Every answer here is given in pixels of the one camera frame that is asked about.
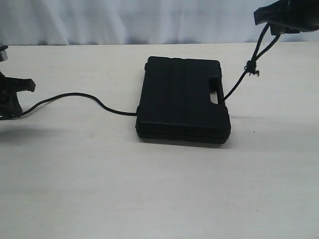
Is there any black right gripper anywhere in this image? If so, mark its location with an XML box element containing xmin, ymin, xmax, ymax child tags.
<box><xmin>254</xmin><ymin>0</ymin><xmax>319</xmax><ymax>35</ymax></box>

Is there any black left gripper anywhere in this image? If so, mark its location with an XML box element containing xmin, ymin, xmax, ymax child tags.
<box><xmin>0</xmin><ymin>72</ymin><xmax>35</xmax><ymax>117</ymax></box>

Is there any black cord with loop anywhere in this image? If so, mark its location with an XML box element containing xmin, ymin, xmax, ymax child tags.
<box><xmin>0</xmin><ymin>22</ymin><xmax>281</xmax><ymax>122</ymax></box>

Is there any black plastic carry case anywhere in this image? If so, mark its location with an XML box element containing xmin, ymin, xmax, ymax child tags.
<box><xmin>136</xmin><ymin>56</ymin><xmax>231</xmax><ymax>144</ymax></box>

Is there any white backdrop curtain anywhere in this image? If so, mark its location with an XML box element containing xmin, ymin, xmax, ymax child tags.
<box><xmin>0</xmin><ymin>0</ymin><xmax>319</xmax><ymax>46</ymax></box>

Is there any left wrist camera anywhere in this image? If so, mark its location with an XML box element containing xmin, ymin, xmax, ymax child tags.
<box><xmin>0</xmin><ymin>45</ymin><xmax>8</xmax><ymax>62</ymax></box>

